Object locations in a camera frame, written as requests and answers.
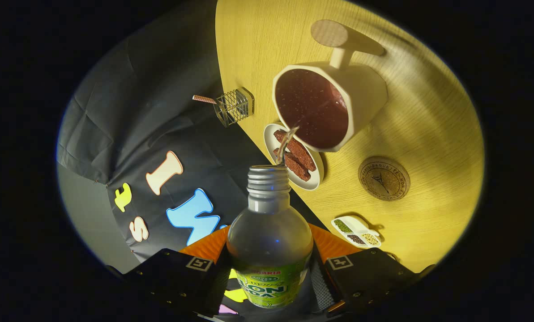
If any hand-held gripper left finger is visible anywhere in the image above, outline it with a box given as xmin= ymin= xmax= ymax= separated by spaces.
xmin=123 ymin=226 xmax=234 ymax=319

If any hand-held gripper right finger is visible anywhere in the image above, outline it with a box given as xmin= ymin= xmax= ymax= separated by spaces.
xmin=309 ymin=224 xmax=422 ymax=319

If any silver bottle with green label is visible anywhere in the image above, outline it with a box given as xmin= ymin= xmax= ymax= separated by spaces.
xmin=226 ymin=165 xmax=314 ymax=309

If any round cork coaster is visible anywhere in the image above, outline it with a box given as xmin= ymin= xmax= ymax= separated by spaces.
xmin=358 ymin=156 xmax=411 ymax=202

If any clear juice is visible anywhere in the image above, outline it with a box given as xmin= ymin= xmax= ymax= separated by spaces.
xmin=276 ymin=126 xmax=299 ymax=167

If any cream cup with wooden handle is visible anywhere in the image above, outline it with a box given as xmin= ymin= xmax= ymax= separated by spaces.
xmin=272 ymin=19 xmax=389 ymax=153

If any white divided bean dish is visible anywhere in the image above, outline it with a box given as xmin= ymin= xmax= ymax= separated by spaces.
xmin=331 ymin=215 xmax=382 ymax=249

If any brown meat slice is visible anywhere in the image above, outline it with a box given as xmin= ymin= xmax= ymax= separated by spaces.
xmin=273 ymin=129 xmax=317 ymax=172
xmin=273 ymin=148 xmax=312 ymax=182

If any white round plate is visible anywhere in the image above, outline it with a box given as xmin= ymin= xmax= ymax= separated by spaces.
xmin=263 ymin=123 xmax=325 ymax=191

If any wooden table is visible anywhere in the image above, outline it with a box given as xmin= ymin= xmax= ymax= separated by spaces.
xmin=215 ymin=0 xmax=486 ymax=274

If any black backdrop cloth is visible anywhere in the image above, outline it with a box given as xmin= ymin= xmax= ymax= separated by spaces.
xmin=56 ymin=0 xmax=330 ymax=322

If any wire basket holder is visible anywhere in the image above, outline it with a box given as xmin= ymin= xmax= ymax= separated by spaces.
xmin=213 ymin=87 xmax=255 ymax=128

